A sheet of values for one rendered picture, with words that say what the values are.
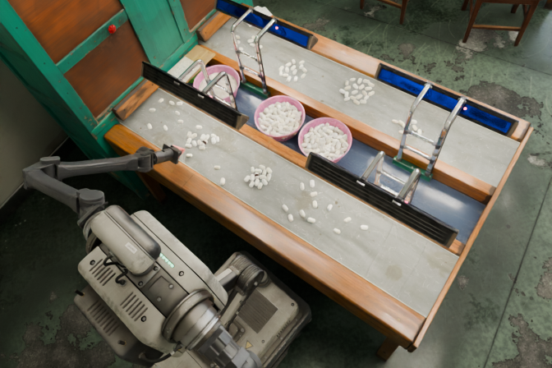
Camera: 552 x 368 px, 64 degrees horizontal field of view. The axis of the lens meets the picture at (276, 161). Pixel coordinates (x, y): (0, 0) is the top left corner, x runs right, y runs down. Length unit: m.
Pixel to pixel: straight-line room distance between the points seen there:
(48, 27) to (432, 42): 2.77
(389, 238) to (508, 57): 2.20
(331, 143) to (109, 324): 1.36
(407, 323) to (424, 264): 0.27
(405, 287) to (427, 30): 2.46
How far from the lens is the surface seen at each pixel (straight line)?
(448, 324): 2.73
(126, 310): 1.28
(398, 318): 1.89
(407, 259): 1.99
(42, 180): 1.81
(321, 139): 2.23
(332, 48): 2.61
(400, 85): 2.04
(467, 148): 2.30
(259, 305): 2.20
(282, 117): 2.33
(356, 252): 1.97
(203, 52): 2.69
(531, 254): 2.99
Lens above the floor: 2.59
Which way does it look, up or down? 58 degrees down
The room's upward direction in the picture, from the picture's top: 11 degrees counter-clockwise
